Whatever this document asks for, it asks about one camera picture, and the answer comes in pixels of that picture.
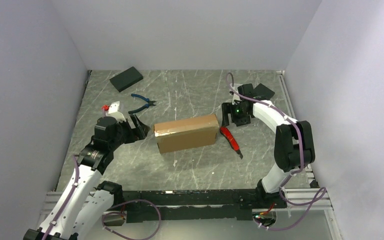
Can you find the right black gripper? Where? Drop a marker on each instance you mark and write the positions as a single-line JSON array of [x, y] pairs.
[[228, 108]]

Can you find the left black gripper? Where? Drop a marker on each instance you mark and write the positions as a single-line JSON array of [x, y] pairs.
[[134, 133]]

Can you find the red black utility knife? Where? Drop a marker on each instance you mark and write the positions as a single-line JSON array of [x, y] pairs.
[[224, 131]]

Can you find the brown cardboard express box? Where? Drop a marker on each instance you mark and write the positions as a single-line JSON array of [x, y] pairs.
[[186, 133]]

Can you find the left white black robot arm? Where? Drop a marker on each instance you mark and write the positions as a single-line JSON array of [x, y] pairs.
[[84, 200]]

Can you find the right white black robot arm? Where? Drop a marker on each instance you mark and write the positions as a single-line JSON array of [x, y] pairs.
[[293, 144]]

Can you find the right black foam block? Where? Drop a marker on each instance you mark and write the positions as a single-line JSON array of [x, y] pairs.
[[261, 92]]

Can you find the black foam block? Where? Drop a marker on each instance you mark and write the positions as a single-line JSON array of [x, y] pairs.
[[126, 79], [261, 92]]

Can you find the left black foam block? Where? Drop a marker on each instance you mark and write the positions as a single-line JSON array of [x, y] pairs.
[[126, 79]]

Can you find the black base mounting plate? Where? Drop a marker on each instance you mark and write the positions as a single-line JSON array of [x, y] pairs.
[[154, 205]]

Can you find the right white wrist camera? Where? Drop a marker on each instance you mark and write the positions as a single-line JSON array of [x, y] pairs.
[[235, 97]]

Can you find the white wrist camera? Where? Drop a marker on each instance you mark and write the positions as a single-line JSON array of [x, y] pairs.
[[235, 97], [114, 110]]

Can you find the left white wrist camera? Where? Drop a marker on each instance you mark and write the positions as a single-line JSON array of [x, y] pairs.
[[114, 110]]

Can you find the aluminium frame rail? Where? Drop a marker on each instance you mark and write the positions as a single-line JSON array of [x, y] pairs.
[[85, 200]]

